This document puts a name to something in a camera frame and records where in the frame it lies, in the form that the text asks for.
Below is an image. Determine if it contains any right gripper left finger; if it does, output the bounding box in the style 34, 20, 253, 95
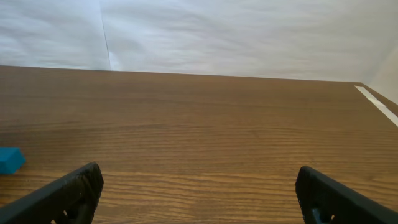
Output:
0, 161, 104, 224

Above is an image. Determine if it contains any blue cube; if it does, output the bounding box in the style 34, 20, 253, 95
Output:
0, 146, 27, 175

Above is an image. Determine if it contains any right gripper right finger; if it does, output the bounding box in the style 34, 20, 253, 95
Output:
295, 166, 398, 224

